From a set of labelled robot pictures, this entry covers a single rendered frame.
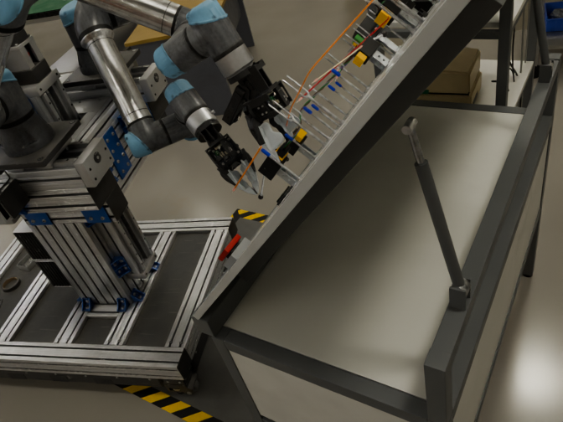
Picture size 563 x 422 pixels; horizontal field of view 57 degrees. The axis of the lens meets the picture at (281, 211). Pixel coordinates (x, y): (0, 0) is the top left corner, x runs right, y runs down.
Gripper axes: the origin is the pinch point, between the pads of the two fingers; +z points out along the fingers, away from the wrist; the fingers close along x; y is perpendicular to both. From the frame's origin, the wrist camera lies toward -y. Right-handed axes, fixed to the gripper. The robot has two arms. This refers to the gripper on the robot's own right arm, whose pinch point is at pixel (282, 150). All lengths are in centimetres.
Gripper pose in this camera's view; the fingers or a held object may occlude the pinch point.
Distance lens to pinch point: 120.5
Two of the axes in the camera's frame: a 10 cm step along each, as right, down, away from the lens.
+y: 7.3, -2.4, -6.4
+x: 4.3, -5.7, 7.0
